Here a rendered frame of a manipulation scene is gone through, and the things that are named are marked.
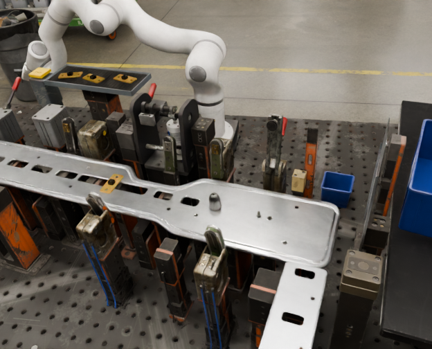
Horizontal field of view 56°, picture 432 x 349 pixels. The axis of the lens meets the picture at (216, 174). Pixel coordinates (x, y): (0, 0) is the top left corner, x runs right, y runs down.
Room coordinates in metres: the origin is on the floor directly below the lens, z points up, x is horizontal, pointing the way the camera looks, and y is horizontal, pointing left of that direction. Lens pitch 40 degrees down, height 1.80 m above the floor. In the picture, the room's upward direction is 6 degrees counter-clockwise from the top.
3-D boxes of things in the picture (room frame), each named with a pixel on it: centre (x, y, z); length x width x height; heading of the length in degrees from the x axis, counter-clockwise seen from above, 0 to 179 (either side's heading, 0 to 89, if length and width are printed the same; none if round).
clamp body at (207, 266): (0.60, 0.04, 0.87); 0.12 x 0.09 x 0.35; 155
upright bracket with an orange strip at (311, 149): (0.85, -0.26, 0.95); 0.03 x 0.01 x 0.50; 65
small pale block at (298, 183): (0.84, -0.23, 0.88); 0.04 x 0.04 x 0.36; 65
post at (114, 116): (1.19, 0.31, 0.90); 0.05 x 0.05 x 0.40; 65
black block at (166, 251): (0.68, 0.15, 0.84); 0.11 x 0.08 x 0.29; 155
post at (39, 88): (1.47, 0.62, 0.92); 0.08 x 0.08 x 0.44; 65
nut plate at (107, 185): (0.96, 0.32, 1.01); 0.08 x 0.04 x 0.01; 155
